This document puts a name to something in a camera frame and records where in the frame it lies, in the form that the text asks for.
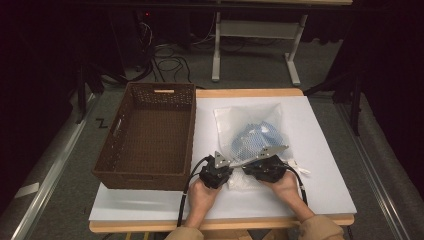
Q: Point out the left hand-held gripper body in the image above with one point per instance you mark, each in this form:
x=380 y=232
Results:
x=211 y=173

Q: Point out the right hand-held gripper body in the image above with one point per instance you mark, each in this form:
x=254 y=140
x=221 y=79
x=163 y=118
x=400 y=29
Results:
x=271 y=168

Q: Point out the blue shirt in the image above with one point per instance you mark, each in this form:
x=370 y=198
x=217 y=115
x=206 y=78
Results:
x=256 y=140

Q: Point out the white mesh laundry bag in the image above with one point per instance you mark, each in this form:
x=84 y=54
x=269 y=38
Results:
x=233 y=120

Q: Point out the brown woven basket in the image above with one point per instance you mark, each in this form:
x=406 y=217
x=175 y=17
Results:
x=146 y=140

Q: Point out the person's right hand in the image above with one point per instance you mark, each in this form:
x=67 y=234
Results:
x=286 y=190

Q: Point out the person's left hand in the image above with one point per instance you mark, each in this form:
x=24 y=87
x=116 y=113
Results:
x=201 y=200

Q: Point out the black metal stand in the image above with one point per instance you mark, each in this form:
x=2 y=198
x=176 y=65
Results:
x=81 y=93
x=356 y=100

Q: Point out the black tape mark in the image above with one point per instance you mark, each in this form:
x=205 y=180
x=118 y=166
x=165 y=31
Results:
x=102 y=124

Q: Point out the dark equipment with red light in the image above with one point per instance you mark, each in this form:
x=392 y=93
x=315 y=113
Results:
x=133 y=36

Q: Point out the white tape strip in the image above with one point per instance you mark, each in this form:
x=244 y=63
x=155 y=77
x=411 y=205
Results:
x=26 y=190

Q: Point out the metal floor rail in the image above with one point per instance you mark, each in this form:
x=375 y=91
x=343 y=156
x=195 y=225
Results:
x=373 y=166
x=53 y=173

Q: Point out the white metal desk frame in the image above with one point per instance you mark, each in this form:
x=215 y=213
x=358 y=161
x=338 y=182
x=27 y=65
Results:
x=256 y=29

